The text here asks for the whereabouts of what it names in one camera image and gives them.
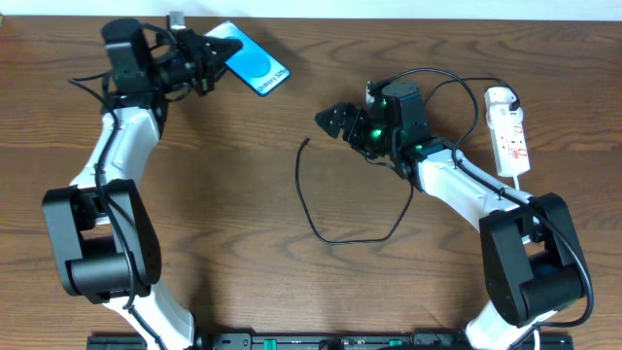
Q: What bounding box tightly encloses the blue Galaxy smartphone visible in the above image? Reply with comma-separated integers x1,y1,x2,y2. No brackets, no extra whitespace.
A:
205,20,291,97

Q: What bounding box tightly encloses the black charger cable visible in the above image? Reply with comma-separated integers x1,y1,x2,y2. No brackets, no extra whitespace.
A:
294,77,521,246

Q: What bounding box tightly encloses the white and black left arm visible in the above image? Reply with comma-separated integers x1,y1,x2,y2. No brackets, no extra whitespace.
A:
42,13,242,349

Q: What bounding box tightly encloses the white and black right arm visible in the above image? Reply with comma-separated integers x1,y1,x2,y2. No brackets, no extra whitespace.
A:
315,82,595,349

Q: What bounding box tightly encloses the white charger plug adapter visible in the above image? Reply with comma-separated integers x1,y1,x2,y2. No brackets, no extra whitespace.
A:
486,103,524,129

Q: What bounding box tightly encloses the white power strip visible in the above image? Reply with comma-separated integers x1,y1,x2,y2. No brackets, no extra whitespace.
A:
484,87,531,178

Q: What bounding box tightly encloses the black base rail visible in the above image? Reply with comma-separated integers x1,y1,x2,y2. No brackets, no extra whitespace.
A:
86,332,574,350

